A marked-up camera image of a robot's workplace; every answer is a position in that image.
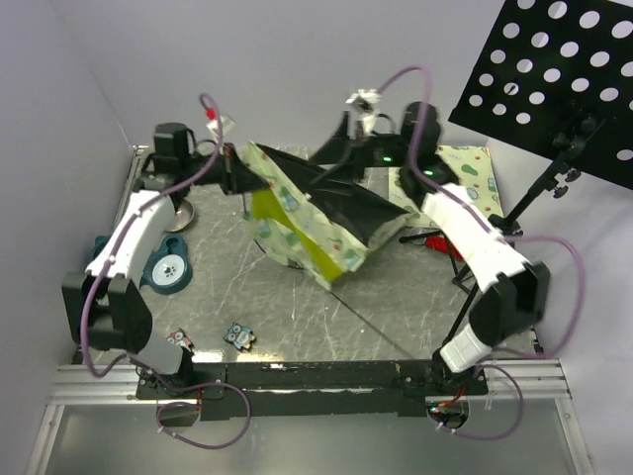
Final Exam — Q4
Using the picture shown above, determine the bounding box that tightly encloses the green patterned pet tent fabric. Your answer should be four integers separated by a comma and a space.
240, 142, 410, 290

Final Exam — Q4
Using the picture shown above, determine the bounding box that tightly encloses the stainless steel pet bowl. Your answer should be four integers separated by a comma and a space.
165, 200, 195, 234

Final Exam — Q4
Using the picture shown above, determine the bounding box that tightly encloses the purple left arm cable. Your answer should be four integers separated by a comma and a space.
79, 92, 254, 451

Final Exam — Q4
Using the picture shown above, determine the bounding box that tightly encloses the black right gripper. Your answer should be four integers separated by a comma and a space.
310, 111, 416, 198

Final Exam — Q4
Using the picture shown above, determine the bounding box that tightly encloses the blue owl puzzle piece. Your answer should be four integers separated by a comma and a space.
224, 323, 256, 351

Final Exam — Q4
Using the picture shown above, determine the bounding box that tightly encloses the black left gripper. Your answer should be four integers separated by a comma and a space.
181, 142, 270, 196

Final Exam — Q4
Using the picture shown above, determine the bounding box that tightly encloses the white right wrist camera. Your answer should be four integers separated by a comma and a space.
346, 89, 382, 136

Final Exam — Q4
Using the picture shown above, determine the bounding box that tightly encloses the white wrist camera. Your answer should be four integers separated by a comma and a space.
346, 89, 382, 136
205, 108, 235, 143

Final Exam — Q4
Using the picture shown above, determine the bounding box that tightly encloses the red glitter microphone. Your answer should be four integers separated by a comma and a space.
424, 236, 463, 261

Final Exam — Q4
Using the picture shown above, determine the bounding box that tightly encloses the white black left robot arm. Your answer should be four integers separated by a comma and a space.
61, 115, 261, 398

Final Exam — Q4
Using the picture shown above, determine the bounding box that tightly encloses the teal double pet bowl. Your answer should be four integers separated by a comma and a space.
107, 234, 193, 295

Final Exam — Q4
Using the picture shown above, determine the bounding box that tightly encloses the black tent pole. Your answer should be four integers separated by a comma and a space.
240, 240, 415, 361

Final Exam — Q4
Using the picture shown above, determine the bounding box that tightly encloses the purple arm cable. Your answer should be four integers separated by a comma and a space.
79, 92, 254, 451
376, 64, 586, 441

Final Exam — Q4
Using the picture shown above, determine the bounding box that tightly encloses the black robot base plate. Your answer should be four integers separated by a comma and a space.
136, 359, 488, 421

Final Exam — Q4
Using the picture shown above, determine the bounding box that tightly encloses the green patterned tent mat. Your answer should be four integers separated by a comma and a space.
385, 143, 505, 227

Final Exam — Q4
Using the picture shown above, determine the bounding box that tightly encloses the black music stand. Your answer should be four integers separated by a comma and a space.
398, 0, 633, 347

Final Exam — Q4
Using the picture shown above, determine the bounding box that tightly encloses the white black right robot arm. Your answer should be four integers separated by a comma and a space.
309, 101, 550, 395

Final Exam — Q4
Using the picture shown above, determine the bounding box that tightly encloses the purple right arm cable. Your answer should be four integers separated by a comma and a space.
376, 64, 586, 441

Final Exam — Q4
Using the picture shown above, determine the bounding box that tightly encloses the red owl puzzle piece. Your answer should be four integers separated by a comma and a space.
165, 328, 194, 353

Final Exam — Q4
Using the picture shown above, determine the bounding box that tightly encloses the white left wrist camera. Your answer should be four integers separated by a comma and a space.
205, 108, 235, 143

